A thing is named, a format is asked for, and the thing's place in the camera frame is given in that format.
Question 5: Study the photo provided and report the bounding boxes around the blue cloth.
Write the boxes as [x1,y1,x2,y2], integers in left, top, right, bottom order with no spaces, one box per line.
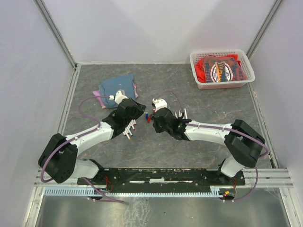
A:
[98,74,138,100]

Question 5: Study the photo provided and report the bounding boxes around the pink cloth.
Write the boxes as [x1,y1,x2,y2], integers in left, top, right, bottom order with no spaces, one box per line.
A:
[92,84,139,109]

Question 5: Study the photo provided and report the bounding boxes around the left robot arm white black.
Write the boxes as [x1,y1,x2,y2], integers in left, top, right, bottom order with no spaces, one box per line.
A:
[38,98,146,184]

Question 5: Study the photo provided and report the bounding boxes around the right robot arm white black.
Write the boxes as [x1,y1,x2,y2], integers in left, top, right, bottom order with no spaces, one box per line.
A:
[152,108,269,185]

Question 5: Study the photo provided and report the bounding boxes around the yellow cap marker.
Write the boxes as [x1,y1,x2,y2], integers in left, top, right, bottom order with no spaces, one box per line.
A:
[124,129,131,140]

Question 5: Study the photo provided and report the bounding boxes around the white plastic basket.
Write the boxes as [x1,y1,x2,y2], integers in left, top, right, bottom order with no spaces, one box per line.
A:
[189,49,255,90]

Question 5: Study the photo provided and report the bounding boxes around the red printed cloth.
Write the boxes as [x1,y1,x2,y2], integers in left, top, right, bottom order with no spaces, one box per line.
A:
[195,54,247,83]

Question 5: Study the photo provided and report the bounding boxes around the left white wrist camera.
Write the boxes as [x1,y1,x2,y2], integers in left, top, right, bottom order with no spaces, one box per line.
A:
[109,89,128,104]

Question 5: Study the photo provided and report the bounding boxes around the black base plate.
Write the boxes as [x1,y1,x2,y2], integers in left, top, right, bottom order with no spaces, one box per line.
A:
[89,168,245,192]

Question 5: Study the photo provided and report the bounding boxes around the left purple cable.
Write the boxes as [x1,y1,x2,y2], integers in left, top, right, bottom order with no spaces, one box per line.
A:
[40,95,130,203]

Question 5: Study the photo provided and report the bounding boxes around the purple cable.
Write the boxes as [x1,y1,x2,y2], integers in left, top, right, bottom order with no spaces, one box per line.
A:
[40,95,130,203]
[155,89,270,203]

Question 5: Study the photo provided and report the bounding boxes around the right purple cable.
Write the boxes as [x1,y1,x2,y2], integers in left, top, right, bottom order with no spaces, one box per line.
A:
[155,89,270,203]

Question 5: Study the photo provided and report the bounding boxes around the aluminium rail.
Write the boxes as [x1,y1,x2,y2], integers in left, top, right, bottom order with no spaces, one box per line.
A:
[34,168,294,188]

